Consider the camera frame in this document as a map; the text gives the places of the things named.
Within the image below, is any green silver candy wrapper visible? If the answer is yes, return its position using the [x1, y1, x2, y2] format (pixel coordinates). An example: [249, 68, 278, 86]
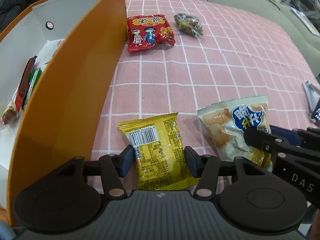
[22, 68, 42, 111]

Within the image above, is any small round cracker packet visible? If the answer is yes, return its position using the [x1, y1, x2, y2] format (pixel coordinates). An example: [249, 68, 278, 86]
[2, 101, 18, 125]

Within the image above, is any smartphone on stand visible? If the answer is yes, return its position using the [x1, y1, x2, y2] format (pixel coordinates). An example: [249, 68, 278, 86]
[309, 108, 320, 127]

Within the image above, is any blue jeans leg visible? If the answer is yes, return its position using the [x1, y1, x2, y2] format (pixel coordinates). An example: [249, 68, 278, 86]
[0, 207, 16, 240]

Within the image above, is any magazine on sofa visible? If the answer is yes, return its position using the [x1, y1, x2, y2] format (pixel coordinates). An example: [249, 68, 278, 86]
[290, 7, 320, 36]

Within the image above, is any red cartoon snack bag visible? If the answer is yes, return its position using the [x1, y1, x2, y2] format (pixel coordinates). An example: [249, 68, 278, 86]
[126, 14, 175, 53]

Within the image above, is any yellow snack packet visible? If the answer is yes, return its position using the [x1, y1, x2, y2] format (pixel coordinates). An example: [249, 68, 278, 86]
[118, 113, 199, 191]

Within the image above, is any brown clear snack packet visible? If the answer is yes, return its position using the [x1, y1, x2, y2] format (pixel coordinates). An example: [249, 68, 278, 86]
[174, 12, 204, 38]

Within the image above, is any orange cardboard box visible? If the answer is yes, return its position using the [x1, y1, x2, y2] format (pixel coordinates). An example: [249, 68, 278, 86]
[1, 0, 127, 226]

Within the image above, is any white spicy strips packet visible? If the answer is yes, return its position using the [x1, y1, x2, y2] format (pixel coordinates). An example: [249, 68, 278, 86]
[35, 39, 64, 71]

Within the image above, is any white blue cracker bag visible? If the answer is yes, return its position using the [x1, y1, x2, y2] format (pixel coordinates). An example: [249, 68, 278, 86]
[197, 95, 272, 171]

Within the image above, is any red snack bar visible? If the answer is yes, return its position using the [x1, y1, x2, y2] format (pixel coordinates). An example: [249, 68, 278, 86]
[15, 56, 37, 112]

